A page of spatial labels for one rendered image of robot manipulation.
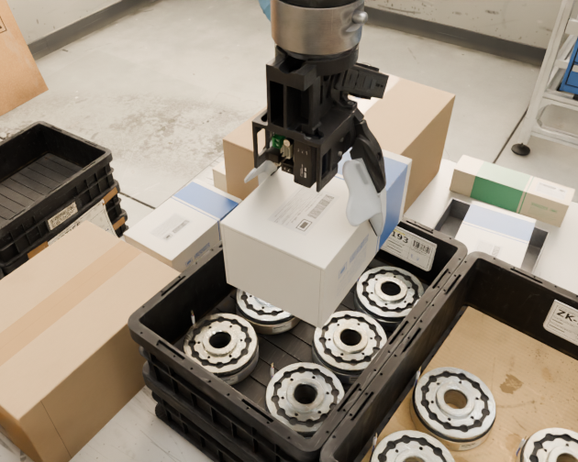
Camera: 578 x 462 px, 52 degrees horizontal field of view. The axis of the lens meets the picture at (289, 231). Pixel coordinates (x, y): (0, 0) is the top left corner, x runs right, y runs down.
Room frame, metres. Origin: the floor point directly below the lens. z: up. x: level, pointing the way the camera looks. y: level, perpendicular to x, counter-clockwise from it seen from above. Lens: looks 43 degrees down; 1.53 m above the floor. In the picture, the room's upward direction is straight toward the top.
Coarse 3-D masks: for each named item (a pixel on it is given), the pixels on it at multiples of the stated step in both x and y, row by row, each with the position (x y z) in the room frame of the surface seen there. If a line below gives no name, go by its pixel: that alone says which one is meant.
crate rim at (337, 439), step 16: (480, 256) 0.59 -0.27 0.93; (464, 272) 0.56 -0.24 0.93; (512, 272) 0.56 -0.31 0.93; (528, 272) 0.56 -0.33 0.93; (448, 288) 0.53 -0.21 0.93; (544, 288) 0.53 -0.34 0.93; (560, 288) 0.53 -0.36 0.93; (432, 304) 0.50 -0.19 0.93; (576, 304) 0.50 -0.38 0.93; (432, 320) 0.48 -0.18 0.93; (416, 336) 0.45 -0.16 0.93; (400, 352) 0.42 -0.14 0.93; (384, 368) 0.40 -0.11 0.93; (384, 384) 0.38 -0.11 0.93; (368, 400) 0.37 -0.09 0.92; (352, 416) 0.34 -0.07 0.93; (336, 432) 0.32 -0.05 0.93; (336, 448) 0.30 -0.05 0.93
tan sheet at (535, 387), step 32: (480, 320) 0.55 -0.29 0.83; (448, 352) 0.50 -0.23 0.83; (480, 352) 0.50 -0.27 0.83; (512, 352) 0.50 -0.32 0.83; (544, 352) 0.50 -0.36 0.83; (512, 384) 0.44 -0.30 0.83; (544, 384) 0.44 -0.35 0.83; (576, 384) 0.44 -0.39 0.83; (512, 416) 0.40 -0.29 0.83; (544, 416) 0.40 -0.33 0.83; (576, 416) 0.40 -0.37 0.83; (480, 448) 0.35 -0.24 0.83; (512, 448) 0.35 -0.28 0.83
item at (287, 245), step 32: (384, 160) 0.54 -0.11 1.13; (256, 192) 0.48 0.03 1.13; (288, 192) 0.48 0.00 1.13; (320, 192) 0.48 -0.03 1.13; (224, 224) 0.43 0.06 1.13; (256, 224) 0.43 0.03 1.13; (288, 224) 0.43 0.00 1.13; (320, 224) 0.43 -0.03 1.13; (384, 224) 0.49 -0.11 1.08; (224, 256) 0.44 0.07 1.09; (256, 256) 0.41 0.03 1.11; (288, 256) 0.39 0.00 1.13; (320, 256) 0.39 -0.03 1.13; (352, 256) 0.42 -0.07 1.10; (256, 288) 0.41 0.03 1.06; (288, 288) 0.39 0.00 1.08; (320, 288) 0.37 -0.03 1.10; (320, 320) 0.37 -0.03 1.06
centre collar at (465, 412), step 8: (448, 384) 0.42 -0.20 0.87; (456, 384) 0.42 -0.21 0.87; (440, 392) 0.41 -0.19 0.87; (464, 392) 0.41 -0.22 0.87; (440, 400) 0.40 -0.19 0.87; (472, 400) 0.40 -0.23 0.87; (440, 408) 0.39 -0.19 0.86; (448, 408) 0.39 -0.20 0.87; (464, 408) 0.39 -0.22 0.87; (472, 408) 0.39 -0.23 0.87; (456, 416) 0.38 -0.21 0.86; (464, 416) 0.38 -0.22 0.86
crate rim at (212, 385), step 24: (456, 240) 0.62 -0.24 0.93; (192, 264) 0.57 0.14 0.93; (456, 264) 0.57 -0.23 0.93; (168, 288) 0.53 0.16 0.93; (432, 288) 0.53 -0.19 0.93; (144, 312) 0.49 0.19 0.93; (144, 336) 0.45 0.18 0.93; (168, 360) 0.42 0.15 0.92; (192, 360) 0.41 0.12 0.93; (384, 360) 0.41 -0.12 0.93; (216, 384) 0.38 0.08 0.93; (360, 384) 0.38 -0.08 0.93; (240, 408) 0.35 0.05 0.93; (336, 408) 0.35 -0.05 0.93; (264, 432) 0.33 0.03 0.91; (288, 432) 0.32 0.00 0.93; (312, 456) 0.30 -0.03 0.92
